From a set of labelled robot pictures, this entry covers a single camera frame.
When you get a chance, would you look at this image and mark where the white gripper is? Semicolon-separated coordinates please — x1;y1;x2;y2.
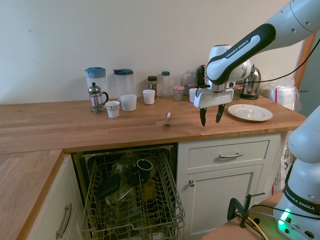
193;87;235;127

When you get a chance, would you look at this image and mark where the white-handled metal spoon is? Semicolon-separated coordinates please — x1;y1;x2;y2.
162;112;173;127

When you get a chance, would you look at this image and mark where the small white ramekin cup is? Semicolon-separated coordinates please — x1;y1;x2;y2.
188;87;200;104

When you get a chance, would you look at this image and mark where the jar with red gingham lid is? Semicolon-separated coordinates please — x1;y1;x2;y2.
172;85;186;102
232;84;245;101

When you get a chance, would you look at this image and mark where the white dinner plate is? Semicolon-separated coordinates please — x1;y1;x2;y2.
226;103;274;123

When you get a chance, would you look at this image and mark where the white cabinet drawer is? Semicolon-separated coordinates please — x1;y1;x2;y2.
187;140;271;169

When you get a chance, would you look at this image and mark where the empty clear glass jar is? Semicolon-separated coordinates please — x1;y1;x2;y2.
185;70;199;96

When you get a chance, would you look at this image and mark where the clear glass tumbler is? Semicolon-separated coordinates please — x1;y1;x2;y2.
172;75;185;88

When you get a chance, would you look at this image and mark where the stainless steel kettle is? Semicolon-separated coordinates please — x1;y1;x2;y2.
239;64;262;101

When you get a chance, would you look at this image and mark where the tall glass jar green lid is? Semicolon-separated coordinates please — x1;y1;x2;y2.
160;71;171;99

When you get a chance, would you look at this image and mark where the tapered white cup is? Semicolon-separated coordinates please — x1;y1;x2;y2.
142;89;156;105

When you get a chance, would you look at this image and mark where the dark-lidded spice jar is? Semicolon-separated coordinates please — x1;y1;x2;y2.
146;75;158;100

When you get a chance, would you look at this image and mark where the wide white cup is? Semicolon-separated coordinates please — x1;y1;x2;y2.
119;94;138;112

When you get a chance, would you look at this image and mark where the white cabinet door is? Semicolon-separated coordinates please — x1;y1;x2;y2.
186;163;265;237

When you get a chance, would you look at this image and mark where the dark mug with white rim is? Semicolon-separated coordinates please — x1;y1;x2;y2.
131;158;154;185

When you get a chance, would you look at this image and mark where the clear pitcher dark teal lid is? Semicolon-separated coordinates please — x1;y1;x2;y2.
112;68;136;101

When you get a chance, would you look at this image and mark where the black C-clamp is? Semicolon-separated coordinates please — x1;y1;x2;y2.
226;192;266;229

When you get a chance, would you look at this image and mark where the small patterned white cup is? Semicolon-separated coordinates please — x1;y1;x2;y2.
104;100;121;119

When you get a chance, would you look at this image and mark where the labelled clear glass jar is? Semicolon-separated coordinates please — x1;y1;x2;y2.
111;161;127;180

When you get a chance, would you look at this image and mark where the glass French press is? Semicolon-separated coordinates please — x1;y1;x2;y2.
87;82;110;115

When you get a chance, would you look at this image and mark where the wooden robot mounting board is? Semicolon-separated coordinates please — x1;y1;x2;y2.
200;192;296;240

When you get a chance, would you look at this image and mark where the clear pitcher light blue lid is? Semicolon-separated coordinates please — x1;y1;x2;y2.
84;66;109;101

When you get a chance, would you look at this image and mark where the clear plastic container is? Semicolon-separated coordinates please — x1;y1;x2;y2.
104;174;141;216

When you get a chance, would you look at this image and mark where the black container lid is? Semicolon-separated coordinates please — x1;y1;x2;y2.
96;173;122;200

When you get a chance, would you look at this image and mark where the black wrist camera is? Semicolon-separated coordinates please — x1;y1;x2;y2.
197;65;207;87

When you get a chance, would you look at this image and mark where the metal drawer handle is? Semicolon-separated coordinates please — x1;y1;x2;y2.
218;152;244;159

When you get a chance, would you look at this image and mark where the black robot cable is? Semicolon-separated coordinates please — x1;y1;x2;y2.
234;37;320;85

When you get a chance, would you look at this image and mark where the wire dishwasher rack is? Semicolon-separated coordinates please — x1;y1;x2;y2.
70;142;179;240
81;147;186;240

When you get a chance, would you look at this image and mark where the yellow cable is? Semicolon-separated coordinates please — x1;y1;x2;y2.
246;216;270;240

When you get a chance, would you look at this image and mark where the brass cabinet pull handle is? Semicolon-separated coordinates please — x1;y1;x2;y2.
55;202;73;239

